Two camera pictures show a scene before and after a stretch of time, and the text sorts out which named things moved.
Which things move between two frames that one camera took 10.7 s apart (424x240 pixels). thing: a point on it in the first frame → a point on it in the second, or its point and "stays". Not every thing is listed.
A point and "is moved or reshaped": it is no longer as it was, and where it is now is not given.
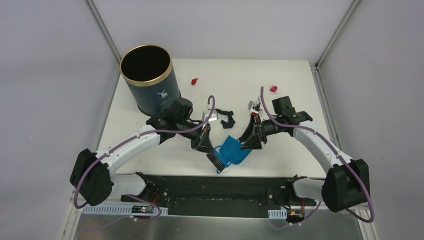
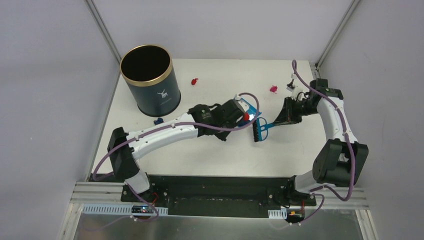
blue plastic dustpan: x=230 y=151 is moved or reshaped
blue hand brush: x=220 y=160 is moved or reshaped
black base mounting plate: x=219 y=195 stays
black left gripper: x=202 y=139 → x=241 y=117
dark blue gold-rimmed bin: x=148 y=70 stays
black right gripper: x=254 y=134 → x=287 y=115
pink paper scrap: x=273 y=89 stays
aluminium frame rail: x=106 y=35 stays
